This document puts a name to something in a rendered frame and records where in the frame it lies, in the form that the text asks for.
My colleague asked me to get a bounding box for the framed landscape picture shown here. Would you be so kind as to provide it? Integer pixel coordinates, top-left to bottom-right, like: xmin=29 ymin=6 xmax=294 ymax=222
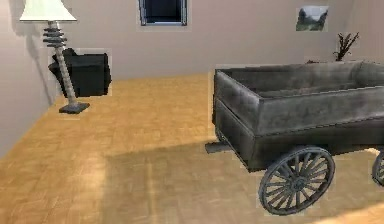
xmin=295 ymin=5 xmax=330 ymax=32

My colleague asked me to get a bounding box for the white shade floor lamp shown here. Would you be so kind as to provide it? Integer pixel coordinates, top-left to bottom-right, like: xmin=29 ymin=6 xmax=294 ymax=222
xmin=18 ymin=0 xmax=91 ymax=115

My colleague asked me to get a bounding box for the bare brown house plant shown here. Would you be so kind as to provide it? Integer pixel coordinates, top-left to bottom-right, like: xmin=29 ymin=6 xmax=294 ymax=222
xmin=305 ymin=31 xmax=361 ymax=64

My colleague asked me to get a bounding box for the dark window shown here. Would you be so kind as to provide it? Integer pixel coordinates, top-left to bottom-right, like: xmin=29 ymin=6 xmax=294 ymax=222
xmin=138 ymin=0 xmax=188 ymax=27

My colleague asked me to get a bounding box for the black armchair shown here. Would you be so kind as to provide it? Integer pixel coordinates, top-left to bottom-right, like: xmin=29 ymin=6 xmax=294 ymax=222
xmin=48 ymin=47 xmax=112 ymax=98

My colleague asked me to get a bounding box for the grey wooden wagon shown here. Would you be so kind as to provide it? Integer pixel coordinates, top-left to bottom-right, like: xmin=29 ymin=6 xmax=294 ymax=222
xmin=204 ymin=60 xmax=384 ymax=216

